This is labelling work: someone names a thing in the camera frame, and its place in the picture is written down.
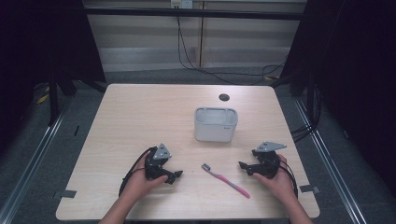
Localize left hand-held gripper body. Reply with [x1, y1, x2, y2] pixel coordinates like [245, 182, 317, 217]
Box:
[144, 143, 176, 182]

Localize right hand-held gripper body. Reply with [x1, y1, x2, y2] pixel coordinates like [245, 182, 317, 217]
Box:
[248, 141, 288, 180]

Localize pink toothbrush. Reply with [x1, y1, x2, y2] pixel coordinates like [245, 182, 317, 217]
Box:
[201, 162, 251, 200]

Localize white plastic holder box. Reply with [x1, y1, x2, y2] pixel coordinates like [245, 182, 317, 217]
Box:
[193, 106, 239, 144]

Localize person's right hand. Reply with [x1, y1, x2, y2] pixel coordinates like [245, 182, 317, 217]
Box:
[252, 154, 297, 203]

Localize person's left hand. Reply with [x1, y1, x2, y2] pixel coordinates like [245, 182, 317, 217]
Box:
[120, 155, 169, 203]

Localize grey tape strip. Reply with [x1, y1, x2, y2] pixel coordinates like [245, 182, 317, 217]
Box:
[299, 184, 321, 195]
[51, 189, 78, 201]

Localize dark curtain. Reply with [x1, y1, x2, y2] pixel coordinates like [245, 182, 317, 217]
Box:
[279, 0, 396, 188]
[0, 0, 106, 157]

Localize yellow floor tape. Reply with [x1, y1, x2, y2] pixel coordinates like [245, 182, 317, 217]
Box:
[35, 86, 50, 105]

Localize black horizontal metal bar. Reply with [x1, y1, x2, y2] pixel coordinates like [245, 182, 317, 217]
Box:
[83, 7, 306, 21]

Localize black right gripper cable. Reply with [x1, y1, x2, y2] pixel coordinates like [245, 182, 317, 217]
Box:
[278, 159, 300, 200]

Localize bundle of black floor cables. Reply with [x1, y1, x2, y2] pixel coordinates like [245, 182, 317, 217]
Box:
[290, 74, 323, 145]

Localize metal floor rail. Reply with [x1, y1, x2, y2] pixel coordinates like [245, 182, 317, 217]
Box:
[293, 97, 370, 224]
[0, 92, 76, 224]

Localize black hanging wall cable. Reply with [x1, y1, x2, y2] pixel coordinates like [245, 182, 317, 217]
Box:
[176, 16, 289, 86]

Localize white wall socket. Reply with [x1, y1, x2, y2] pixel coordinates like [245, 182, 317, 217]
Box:
[170, 0, 193, 9]

